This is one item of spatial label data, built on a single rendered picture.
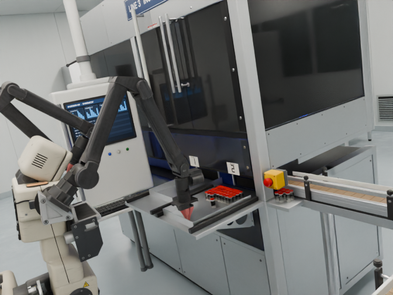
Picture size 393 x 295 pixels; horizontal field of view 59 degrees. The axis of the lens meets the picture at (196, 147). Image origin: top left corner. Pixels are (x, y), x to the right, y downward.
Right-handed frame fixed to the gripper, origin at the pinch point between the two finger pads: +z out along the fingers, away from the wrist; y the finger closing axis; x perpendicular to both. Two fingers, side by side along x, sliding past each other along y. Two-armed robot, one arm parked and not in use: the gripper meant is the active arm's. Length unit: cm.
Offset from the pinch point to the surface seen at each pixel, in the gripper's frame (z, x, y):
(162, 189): 1, 54, 18
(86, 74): -72, 94, -1
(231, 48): -70, -5, 33
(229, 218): 2.0, -10.4, 15.0
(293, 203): 0.9, -24.2, 41.2
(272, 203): 1.0, -16.1, 36.4
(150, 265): 68, 98, 20
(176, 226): 2.7, 4.0, -3.9
